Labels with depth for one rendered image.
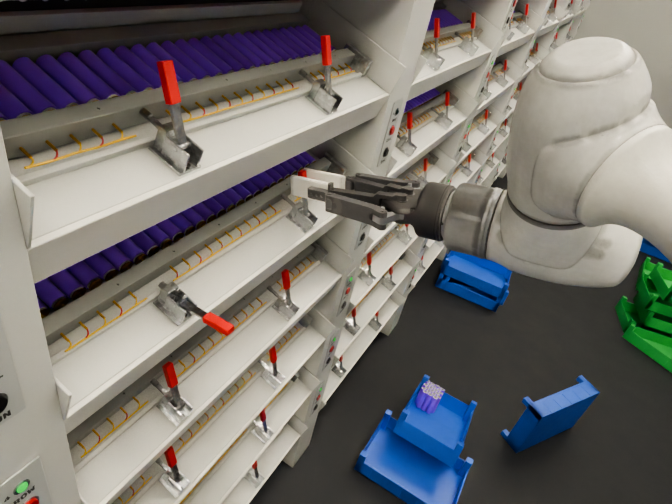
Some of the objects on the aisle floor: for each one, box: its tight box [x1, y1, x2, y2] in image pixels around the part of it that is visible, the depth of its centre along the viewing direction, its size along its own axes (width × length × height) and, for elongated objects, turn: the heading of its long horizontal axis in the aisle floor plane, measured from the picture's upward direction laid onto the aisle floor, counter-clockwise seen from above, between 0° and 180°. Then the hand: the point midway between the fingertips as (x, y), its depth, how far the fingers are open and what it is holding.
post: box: [282, 0, 435, 468], centre depth 99 cm, size 20×9×176 cm, turn 45°
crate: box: [500, 375, 600, 453], centre depth 166 cm, size 8×30×20 cm, turn 102°
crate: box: [393, 374, 477, 468], centre depth 157 cm, size 30×20×8 cm
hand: (317, 185), depth 71 cm, fingers open, 3 cm apart
